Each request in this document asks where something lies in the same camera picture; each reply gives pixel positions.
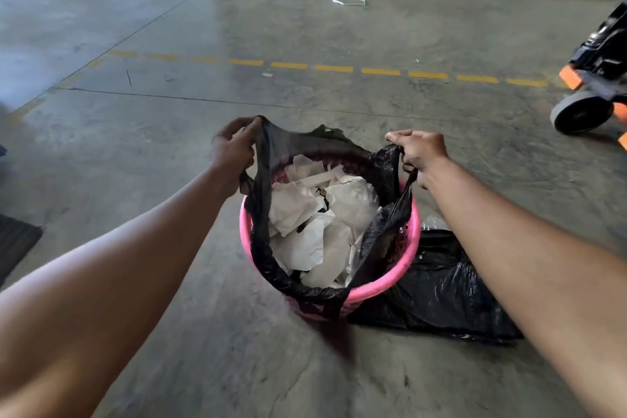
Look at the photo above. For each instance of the person's right forearm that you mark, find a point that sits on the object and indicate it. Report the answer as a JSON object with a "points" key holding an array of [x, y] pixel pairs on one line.
{"points": [[534, 275]]}

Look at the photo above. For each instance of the pink plastic waste basket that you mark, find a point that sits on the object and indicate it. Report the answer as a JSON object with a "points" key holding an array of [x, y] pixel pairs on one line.
{"points": [[392, 275]]}

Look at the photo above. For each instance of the person's left hand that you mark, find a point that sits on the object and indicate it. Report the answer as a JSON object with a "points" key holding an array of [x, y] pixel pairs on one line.
{"points": [[232, 148]]}

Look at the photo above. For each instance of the person's left forearm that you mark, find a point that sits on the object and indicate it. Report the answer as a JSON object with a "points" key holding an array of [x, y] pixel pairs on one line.
{"points": [[98, 295]]}

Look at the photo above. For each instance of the black plastic bin liner bag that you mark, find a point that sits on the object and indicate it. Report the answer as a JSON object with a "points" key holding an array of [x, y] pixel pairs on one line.
{"points": [[382, 226]]}

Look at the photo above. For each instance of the person's left thumb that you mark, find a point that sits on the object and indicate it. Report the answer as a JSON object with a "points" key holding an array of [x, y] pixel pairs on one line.
{"points": [[252, 131]]}

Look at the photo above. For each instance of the dark floor mat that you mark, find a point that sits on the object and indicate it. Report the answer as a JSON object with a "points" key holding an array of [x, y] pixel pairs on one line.
{"points": [[14, 244]]}

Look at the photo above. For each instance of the person's right hand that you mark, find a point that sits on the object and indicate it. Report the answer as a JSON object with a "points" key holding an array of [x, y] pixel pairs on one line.
{"points": [[423, 153]]}

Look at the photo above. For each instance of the person's right thumb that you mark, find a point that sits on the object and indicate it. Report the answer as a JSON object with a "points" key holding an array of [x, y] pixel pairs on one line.
{"points": [[399, 134]]}

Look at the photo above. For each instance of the pile of white waste paper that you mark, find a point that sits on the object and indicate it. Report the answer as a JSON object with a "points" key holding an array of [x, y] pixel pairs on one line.
{"points": [[318, 226]]}

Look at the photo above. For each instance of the orange black pallet truck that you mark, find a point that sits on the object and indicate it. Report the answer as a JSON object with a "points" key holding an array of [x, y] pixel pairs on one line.
{"points": [[595, 84]]}

